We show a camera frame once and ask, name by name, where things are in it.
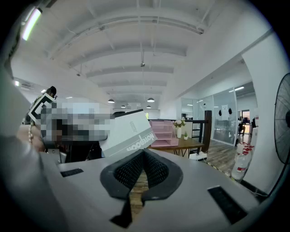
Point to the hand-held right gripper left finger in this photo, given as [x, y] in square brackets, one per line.
[127, 172]

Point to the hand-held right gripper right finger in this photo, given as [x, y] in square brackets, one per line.
[160, 172]

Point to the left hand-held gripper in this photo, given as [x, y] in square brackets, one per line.
[39, 106]

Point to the pink desk organizer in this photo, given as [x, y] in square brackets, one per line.
[164, 136]

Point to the grey and white notebook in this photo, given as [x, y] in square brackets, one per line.
[129, 131]

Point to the person's left forearm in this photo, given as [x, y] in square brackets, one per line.
[37, 141]

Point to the wooden table with black legs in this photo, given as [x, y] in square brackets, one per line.
[185, 143]

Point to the small potted plant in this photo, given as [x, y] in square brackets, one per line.
[185, 136]

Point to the white vase with pink flowers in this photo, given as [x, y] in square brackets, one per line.
[179, 130]

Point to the clear plastic bottle red label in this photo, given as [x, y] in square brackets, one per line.
[242, 160]

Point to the ceiling tube light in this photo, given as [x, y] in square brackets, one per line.
[31, 23]

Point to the black standing fan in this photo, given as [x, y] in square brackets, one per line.
[282, 117]

